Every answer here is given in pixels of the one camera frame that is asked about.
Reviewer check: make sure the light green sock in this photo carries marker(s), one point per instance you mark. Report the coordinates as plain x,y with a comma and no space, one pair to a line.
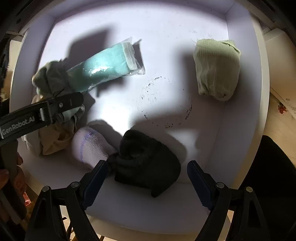
217,65

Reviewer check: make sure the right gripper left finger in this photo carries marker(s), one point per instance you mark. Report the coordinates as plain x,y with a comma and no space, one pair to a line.
94,180

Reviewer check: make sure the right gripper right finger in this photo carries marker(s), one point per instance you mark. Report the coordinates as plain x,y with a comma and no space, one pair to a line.
202,182

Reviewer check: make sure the grey green cloth bundle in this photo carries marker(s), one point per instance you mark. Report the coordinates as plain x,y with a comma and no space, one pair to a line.
52,80

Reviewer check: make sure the beige cloth bundle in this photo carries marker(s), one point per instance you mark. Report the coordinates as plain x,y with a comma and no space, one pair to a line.
53,138

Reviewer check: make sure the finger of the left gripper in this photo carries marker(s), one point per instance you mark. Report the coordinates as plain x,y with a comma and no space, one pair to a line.
38,115

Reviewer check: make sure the black sock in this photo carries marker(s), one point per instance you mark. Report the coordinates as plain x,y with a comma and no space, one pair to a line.
144,162

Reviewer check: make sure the white sock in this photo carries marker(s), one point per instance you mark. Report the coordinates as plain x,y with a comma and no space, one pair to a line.
88,147

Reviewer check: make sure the teal socks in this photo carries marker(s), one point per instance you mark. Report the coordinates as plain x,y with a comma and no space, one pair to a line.
109,64

